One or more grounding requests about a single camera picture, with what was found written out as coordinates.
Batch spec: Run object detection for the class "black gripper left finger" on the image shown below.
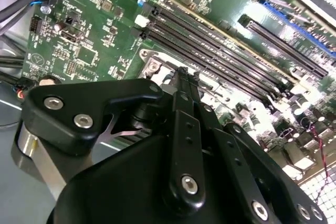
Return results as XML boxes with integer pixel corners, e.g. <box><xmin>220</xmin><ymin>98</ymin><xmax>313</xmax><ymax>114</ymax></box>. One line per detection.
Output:
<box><xmin>12</xmin><ymin>67</ymin><xmax>207</xmax><ymax>211</ymax></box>

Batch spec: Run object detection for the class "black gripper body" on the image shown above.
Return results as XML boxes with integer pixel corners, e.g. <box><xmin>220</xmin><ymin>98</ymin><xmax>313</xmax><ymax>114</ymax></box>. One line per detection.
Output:
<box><xmin>48</xmin><ymin>135</ymin><xmax>246</xmax><ymax>224</ymax></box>

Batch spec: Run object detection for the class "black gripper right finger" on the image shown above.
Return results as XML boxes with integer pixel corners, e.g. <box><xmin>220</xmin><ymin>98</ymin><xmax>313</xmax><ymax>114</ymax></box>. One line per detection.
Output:
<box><xmin>191</xmin><ymin>71</ymin><xmax>329</xmax><ymax>224</ymax></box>

